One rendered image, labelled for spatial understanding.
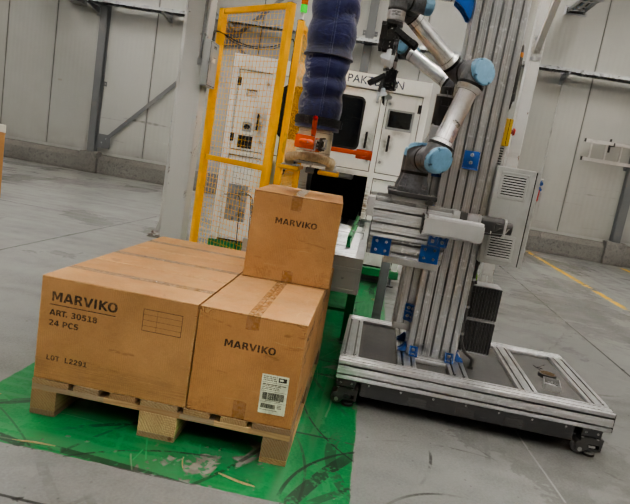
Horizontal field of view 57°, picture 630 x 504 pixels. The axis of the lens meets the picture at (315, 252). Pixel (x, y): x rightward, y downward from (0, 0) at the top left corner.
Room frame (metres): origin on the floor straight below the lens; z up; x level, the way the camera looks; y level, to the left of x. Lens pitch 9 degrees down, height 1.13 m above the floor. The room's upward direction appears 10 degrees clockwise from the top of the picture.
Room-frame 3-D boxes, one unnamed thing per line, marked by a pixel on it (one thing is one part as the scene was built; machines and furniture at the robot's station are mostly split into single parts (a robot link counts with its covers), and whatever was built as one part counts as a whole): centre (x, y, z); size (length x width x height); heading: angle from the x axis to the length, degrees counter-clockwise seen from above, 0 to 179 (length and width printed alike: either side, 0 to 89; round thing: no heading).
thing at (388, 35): (2.50, -0.16, 1.66); 0.09 x 0.08 x 0.12; 85
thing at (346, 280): (3.24, 0.07, 0.48); 0.70 x 0.03 x 0.15; 85
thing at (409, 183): (2.73, -0.40, 1.09); 0.15 x 0.15 x 0.10
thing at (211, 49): (4.06, 0.92, 1.62); 0.20 x 0.05 x 0.30; 175
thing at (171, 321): (2.60, 0.43, 0.34); 1.20 x 1.00 x 0.40; 175
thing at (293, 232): (2.88, 0.11, 0.74); 0.60 x 0.40 x 0.40; 179
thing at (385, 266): (3.77, -0.48, 0.50); 0.07 x 0.07 x 1.00; 85
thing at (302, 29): (5.04, 0.34, 1.05); 1.17 x 0.10 x 2.10; 175
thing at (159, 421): (2.60, 0.43, 0.07); 1.20 x 1.00 x 0.14; 175
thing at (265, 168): (4.30, 0.70, 1.05); 0.87 x 0.10 x 2.10; 47
